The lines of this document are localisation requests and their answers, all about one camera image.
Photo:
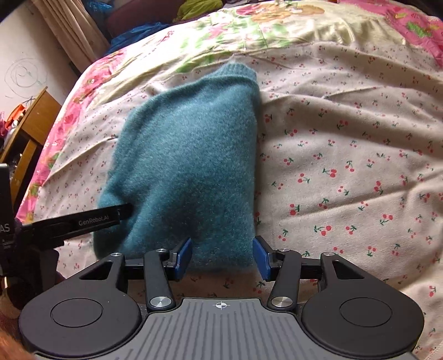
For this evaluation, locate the green cushion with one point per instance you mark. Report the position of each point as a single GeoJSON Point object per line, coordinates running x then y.
{"type": "Point", "coordinates": [191, 9]}

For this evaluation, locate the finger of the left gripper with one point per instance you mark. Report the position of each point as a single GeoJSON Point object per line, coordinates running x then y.
{"type": "Point", "coordinates": [54, 231]}

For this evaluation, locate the cherry print bed sheet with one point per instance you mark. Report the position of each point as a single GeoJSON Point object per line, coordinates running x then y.
{"type": "Point", "coordinates": [349, 150]}

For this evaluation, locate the floral pink quilt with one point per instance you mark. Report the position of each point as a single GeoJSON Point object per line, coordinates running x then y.
{"type": "Point", "coordinates": [281, 24]}

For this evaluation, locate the wooden side cabinet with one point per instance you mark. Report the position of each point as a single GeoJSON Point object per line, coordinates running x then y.
{"type": "Point", "coordinates": [23, 150]}

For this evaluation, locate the blue cloth on sofa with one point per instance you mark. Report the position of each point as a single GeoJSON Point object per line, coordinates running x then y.
{"type": "Point", "coordinates": [134, 35]}

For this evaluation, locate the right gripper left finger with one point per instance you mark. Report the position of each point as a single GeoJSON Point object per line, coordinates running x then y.
{"type": "Point", "coordinates": [160, 267]}

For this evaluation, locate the blue plastic bag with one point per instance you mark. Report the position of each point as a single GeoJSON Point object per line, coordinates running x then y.
{"type": "Point", "coordinates": [98, 7]}

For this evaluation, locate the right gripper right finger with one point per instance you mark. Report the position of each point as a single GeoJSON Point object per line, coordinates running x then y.
{"type": "Point", "coordinates": [281, 267]}

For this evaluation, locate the maroon sofa bench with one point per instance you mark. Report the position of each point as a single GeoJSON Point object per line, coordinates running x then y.
{"type": "Point", "coordinates": [129, 14]}

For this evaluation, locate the teal fuzzy sweater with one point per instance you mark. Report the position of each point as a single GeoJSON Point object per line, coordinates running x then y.
{"type": "Point", "coordinates": [185, 161]}

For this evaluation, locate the left beige curtain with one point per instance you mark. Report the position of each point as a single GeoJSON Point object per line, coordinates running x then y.
{"type": "Point", "coordinates": [75, 29]}

